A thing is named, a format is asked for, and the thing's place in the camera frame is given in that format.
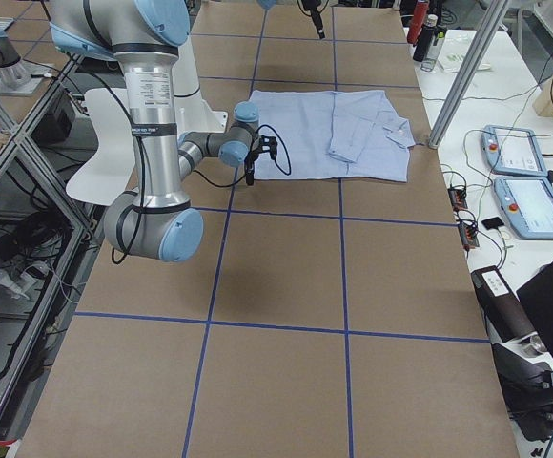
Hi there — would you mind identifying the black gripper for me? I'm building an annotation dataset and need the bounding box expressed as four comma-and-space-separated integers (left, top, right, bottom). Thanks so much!
244, 135, 277, 185

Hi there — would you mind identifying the blue striped button shirt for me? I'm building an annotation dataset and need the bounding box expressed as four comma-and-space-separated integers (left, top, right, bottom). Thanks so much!
250, 90, 415, 182

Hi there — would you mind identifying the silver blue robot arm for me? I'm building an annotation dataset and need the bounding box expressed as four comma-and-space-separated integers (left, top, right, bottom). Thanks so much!
51, 1, 277, 262

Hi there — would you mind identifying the white plastic chair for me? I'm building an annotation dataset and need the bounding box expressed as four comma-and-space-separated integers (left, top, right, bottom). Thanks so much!
66, 88, 135, 206

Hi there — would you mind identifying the clear black-capped water bottle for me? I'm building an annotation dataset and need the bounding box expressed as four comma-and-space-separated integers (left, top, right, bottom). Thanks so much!
420, 26, 447, 72

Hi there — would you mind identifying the black water bottle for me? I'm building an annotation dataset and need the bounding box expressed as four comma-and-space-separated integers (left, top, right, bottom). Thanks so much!
413, 14, 439, 62

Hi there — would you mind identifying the red water bottle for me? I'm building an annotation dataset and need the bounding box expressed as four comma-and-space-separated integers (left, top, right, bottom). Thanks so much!
406, 0, 430, 45

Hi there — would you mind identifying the upper teach pendant tablet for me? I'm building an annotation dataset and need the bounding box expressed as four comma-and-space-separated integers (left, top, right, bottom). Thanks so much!
481, 125, 547, 177

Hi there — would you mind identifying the teach pendant tablet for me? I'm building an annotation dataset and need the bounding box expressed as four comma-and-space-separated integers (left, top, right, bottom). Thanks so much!
481, 125, 547, 177
493, 177, 553, 240

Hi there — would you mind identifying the lower teach pendant tablet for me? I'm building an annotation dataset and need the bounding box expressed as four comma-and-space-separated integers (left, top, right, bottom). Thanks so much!
493, 177, 553, 240

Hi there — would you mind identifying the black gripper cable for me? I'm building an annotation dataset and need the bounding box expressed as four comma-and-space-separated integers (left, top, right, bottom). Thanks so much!
190, 123, 293, 187

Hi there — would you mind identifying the aluminium frame post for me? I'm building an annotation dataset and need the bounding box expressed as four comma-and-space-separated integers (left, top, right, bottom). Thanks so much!
427, 0, 509, 149

